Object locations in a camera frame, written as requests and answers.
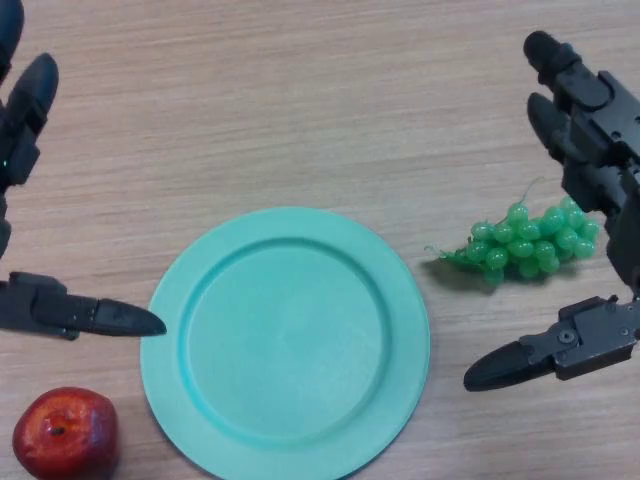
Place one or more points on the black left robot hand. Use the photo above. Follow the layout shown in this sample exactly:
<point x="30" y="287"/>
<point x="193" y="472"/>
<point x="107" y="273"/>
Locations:
<point x="35" y="305"/>

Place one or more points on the red apple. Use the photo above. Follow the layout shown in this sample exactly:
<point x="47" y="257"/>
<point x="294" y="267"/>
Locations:
<point x="65" y="435"/>

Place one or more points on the green grape bunch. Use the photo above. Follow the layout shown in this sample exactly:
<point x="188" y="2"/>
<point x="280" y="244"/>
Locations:
<point x="525" y="245"/>

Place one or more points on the teal round plate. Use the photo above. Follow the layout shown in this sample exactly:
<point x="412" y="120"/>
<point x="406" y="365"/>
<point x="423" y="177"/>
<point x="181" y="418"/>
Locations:
<point x="285" y="345"/>

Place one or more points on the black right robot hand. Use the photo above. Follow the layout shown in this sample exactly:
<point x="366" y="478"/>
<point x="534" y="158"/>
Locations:
<point x="600" y="130"/>

